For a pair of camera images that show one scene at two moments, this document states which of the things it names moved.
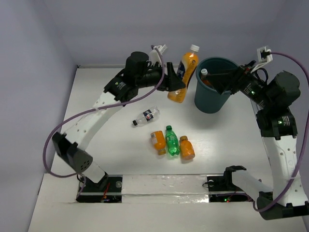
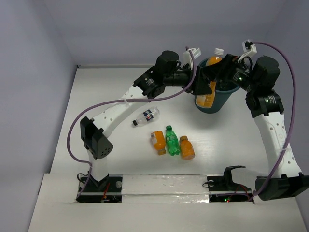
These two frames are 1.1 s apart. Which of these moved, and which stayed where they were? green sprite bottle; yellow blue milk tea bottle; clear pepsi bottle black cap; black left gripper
Moved: yellow blue milk tea bottle; black left gripper
Stayed: green sprite bottle; clear pepsi bottle black cap
